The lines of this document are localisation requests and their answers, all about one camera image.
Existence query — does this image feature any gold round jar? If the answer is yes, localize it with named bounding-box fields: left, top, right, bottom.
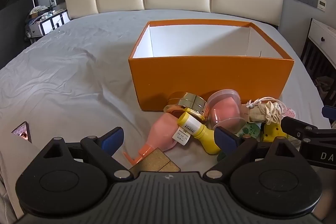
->
left=163, top=92, right=209, bottom=122

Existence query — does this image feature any yellow bottle with white label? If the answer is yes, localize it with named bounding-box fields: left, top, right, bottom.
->
left=172, top=112, right=223, bottom=155

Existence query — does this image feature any gold glitter box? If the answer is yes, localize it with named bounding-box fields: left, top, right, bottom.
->
left=129, top=148, right=181, bottom=174

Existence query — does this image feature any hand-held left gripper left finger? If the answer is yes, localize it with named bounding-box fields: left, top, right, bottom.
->
left=42, top=126, right=133, bottom=180

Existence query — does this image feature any bed with grey sheet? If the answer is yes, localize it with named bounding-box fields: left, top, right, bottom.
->
left=0, top=9, right=331, bottom=219

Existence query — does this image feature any orange cardboard box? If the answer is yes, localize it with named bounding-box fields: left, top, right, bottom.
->
left=128, top=20, right=294, bottom=111

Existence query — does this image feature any clutter under nightstand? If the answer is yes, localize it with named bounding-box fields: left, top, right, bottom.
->
left=315, top=76, right=332, bottom=101

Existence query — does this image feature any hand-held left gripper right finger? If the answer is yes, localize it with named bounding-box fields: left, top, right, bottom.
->
left=203, top=126, right=300, bottom=180

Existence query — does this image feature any clear container with pink sponge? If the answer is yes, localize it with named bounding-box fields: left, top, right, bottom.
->
left=206, top=89, right=247, bottom=131

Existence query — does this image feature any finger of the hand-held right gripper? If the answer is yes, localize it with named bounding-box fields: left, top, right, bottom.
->
left=322, top=105, right=336, bottom=125
left=281, top=116, right=319, bottom=141

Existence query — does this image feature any cluttered bedside table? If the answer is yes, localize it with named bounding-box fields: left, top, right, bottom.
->
left=25, top=5, right=71, bottom=39

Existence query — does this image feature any green round patterned item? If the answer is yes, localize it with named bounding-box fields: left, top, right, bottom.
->
left=235, top=122, right=261, bottom=138

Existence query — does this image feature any white drawer black nightstand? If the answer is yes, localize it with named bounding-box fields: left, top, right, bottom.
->
left=301, top=18, right=336, bottom=101

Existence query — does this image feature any black smartphone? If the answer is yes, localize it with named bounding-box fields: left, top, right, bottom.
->
left=11, top=121, right=32, bottom=144

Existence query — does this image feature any small yellow toy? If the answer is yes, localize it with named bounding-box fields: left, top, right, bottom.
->
left=261, top=122, right=285, bottom=143

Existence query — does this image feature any cream drawstring cloth pouch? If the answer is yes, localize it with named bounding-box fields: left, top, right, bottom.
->
left=247, top=97, right=287, bottom=125

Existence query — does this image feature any pink spray bottle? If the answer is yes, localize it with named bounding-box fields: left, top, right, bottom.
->
left=123, top=112, right=184, bottom=165

